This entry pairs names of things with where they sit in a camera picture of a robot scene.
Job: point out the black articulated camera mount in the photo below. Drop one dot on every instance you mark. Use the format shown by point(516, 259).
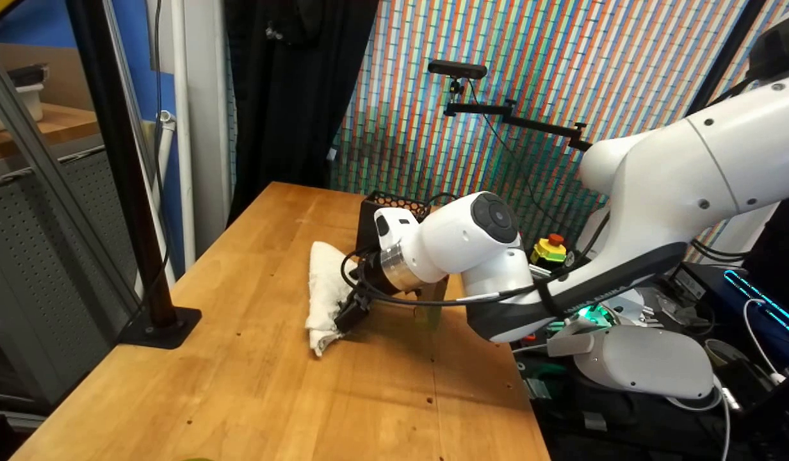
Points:
point(531, 123)

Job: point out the yellow red emergency stop button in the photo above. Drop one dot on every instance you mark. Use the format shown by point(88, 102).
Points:
point(549, 250)

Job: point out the colourful patterned backdrop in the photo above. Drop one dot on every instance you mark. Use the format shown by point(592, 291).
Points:
point(411, 128)

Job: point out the black perforated box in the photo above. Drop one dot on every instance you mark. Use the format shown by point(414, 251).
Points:
point(391, 205)

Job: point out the white cloth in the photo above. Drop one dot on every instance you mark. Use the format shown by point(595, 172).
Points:
point(326, 291)

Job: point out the teal white small device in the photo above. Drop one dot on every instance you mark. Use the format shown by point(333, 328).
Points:
point(595, 316)

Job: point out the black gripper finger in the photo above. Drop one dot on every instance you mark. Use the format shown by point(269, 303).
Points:
point(361, 306)
point(344, 319)

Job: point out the white VR headset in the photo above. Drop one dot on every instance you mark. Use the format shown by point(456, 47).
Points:
point(647, 358)

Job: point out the black bar camera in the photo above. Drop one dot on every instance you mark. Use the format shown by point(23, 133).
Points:
point(456, 68)

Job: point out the blue crate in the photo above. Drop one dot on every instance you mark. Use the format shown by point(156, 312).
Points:
point(767, 316)

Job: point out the grey perforated metal panel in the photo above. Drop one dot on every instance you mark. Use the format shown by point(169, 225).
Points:
point(37, 256)

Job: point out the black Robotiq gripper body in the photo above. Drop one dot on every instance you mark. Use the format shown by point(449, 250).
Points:
point(370, 271)

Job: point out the wooden shelf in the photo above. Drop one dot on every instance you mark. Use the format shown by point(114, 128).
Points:
point(45, 128)

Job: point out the black curtain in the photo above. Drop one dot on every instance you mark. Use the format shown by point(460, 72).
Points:
point(292, 93)

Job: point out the black pole stand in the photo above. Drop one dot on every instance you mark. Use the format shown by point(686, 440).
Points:
point(120, 169)

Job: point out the olive wrist camera block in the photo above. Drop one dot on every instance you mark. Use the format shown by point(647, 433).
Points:
point(430, 291)

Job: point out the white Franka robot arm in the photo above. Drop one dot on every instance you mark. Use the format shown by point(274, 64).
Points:
point(667, 187)

